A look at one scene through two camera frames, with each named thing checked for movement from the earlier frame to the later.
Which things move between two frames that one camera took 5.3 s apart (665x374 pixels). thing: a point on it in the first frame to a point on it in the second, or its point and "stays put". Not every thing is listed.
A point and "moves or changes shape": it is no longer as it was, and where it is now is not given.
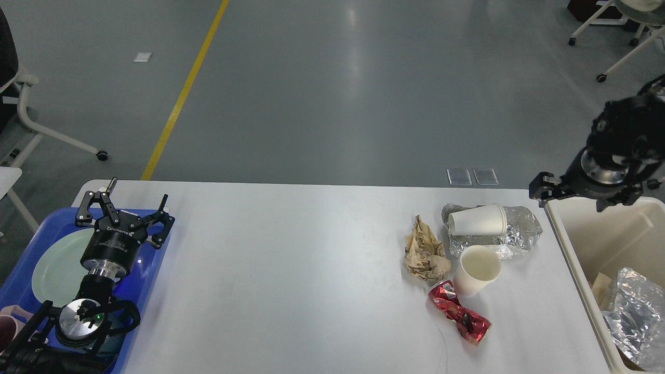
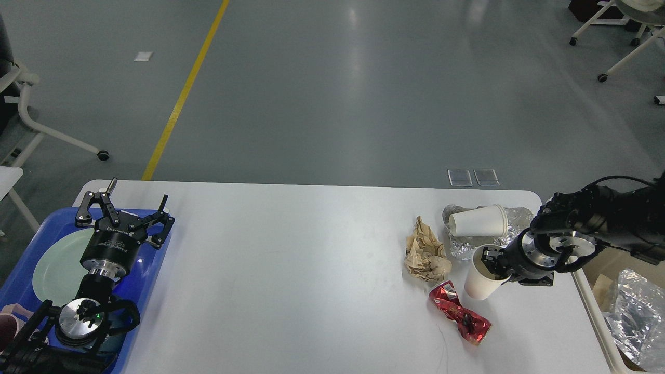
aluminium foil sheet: [638, 321] stays put
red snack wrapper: [470, 325] stays put
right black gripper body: [576, 181] to [530, 257]
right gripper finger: [544, 186] to [489, 257]
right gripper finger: [627, 198] to [498, 267]
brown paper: [424, 256] stays put
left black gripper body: [111, 250] stays put
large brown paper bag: [603, 291] stays put
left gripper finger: [83, 216] stays put
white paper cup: [479, 265] moves or changes shape
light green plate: [58, 270] stays put
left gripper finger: [159, 215] stays put
